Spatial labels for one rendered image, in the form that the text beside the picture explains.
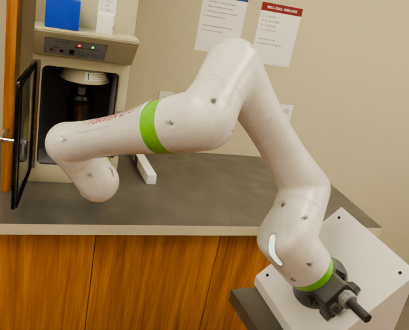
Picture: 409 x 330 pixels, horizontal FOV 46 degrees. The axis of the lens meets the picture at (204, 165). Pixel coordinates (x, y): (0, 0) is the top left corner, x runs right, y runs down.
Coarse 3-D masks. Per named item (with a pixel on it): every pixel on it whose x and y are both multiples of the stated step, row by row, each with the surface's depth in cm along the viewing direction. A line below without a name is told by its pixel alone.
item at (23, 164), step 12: (24, 72) 138; (24, 84) 137; (24, 96) 140; (24, 108) 142; (24, 120) 144; (24, 132) 147; (24, 156) 153; (12, 168) 137; (24, 168) 155; (12, 180) 139; (12, 192) 140; (12, 204) 142
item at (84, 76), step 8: (64, 72) 168; (72, 72) 166; (80, 72) 166; (88, 72) 167; (96, 72) 168; (104, 72) 172; (72, 80) 166; (80, 80) 166; (88, 80) 167; (96, 80) 168; (104, 80) 171
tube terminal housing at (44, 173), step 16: (80, 0) 154; (96, 0) 155; (128, 0) 158; (80, 16) 156; (96, 16) 157; (128, 16) 160; (128, 32) 162; (48, 64) 159; (64, 64) 160; (80, 64) 162; (96, 64) 164; (112, 64) 165; (112, 160) 180; (32, 176) 173; (48, 176) 175; (64, 176) 177
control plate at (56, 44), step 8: (48, 40) 148; (56, 40) 148; (64, 40) 149; (48, 48) 152; (56, 48) 152; (64, 48) 153; (72, 48) 153; (80, 48) 153; (88, 48) 154; (96, 48) 154; (104, 48) 154; (80, 56) 157; (88, 56) 158; (96, 56) 158; (104, 56) 158
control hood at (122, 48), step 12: (36, 24) 145; (36, 36) 146; (48, 36) 146; (60, 36) 147; (72, 36) 147; (84, 36) 148; (96, 36) 149; (108, 36) 150; (120, 36) 154; (132, 36) 159; (36, 48) 152; (108, 48) 155; (120, 48) 155; (132, 48) 156; (96, 60) 161; (108, 60) 161; (120, 60) 161; (132, 60) 162
